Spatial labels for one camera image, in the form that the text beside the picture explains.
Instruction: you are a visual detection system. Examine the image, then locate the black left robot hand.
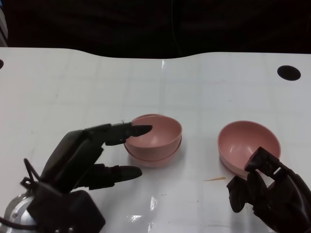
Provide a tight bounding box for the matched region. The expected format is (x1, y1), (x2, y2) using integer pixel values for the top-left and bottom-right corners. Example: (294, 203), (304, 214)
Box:
(39, 122), (153, 194)

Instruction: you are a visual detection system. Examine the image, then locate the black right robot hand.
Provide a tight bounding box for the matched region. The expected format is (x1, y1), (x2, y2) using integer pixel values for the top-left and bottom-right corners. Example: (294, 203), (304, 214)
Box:
(225, 146), (311, 233)

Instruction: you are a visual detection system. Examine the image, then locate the pink plastic bowl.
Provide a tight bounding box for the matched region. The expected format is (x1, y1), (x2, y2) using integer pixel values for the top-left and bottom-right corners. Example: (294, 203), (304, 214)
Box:
(125, 139), (183, 168)
(123, 113), (183, 160)
(217, 120), (282, 178)

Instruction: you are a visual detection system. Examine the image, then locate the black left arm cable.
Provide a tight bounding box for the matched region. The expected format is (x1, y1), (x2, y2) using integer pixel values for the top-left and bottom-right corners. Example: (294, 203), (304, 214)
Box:
(19, 157), (42, 189)

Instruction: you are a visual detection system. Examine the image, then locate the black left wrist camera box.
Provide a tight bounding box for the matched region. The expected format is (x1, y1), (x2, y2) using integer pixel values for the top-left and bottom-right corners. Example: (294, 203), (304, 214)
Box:
(26, 181), (106, 233)

